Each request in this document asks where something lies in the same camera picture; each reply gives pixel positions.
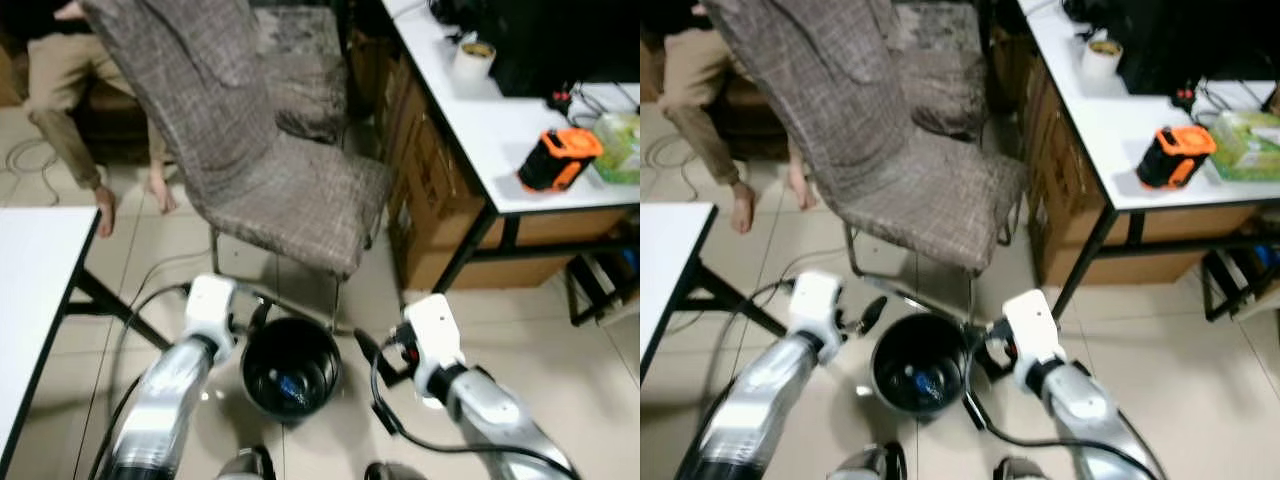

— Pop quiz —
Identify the black round rubbish bin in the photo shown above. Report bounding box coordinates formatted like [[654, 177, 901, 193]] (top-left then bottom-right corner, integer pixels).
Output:
[[240, 316, 344, 423], [870, 312, 977, 418]]

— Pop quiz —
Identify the blue trash piece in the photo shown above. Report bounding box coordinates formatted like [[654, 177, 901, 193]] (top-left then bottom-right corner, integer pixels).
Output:
[[268, 372, 313, 403], [898, 368, 941, 401]]

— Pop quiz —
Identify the robot left leg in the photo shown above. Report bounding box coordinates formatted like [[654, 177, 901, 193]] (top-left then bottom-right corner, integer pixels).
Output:
[[828, 441, 908, 480], [214, 444, 278, 480]]

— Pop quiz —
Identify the brown cardboard box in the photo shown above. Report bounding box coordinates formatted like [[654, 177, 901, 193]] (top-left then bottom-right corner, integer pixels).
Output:
[[1024, 58, 1263, 288], [384, 58, 629, 292]]

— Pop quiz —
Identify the grey fabric covered chair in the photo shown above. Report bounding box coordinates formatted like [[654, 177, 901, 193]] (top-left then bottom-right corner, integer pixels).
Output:
[[700, 0, 1031, 323], [80, 0, 394, 333]]

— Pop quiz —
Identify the small white black-legged table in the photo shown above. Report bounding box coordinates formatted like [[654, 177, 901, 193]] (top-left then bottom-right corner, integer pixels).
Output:
[[0, 206, 173, 479], [640, 202, 787, 383]]

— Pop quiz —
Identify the black metal floor rack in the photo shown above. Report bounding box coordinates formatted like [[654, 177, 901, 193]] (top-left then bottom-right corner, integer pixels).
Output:
[[564, 248, 641, 328], [1199, 240, 1280, 323]]

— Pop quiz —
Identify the grey patterned seat cushion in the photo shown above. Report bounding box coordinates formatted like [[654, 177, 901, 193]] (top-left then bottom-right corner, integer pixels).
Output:
[[888, 4, 988, 138], [254, 8, 350, 143]]

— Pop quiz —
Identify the dark brown sofa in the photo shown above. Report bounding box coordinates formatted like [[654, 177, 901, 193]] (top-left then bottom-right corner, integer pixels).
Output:
[[640, 35, 791, 161], [0, 38, 153, 167]]

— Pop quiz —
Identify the long white black-framed desk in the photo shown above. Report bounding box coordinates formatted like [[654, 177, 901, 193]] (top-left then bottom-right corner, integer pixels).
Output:
[[380, 0, 641, 297], [1014, 0, 1280, 323]]

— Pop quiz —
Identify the orange and black tool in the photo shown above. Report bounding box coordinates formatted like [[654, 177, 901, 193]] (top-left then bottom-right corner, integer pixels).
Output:
[[1136, 124, 1219, 191], [516, 127, 605, 194]]

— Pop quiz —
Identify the seated person in khaki trousers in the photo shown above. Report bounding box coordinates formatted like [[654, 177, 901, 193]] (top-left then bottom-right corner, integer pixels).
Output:
[[655, 0, 823, 235], [24, 0, 181, 239]]

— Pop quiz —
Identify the green tissue box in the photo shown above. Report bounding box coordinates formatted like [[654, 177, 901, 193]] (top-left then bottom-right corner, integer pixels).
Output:
[[1207, 109, 1280, 184], [591, 111, 641, 187]]

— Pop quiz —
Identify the white paper cup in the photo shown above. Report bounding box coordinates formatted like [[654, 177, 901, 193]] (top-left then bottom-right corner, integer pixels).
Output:
[[449, 37, 499, 100], [1080, 37, 1127, 97]]

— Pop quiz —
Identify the black monitor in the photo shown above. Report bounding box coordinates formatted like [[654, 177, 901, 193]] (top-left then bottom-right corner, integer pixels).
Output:
[[428, 0, 641, 99], [1060, 0, 1280, 97]]

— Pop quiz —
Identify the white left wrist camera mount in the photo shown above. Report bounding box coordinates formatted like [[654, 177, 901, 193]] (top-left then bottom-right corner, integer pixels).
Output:
[[184, 274, 239, 351], [787, 271, 847, 341]]

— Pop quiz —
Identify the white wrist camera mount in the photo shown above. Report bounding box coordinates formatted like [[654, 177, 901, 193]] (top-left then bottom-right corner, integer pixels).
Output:
[[787, 271, 847, 341], [402, 293, 467, 393], [184, 274, 239, 351], [999, 289, 1064, 387]]

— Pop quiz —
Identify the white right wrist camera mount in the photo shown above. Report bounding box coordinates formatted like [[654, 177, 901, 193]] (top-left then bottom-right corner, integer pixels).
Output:
[[402, 293, 467, 393], [999, 289, 1064, 387]]

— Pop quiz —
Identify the grey floor cable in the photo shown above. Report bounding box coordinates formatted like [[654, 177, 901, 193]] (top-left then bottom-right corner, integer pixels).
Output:
[[4, 137, 63, 203], [644, 133, 703, 198]]

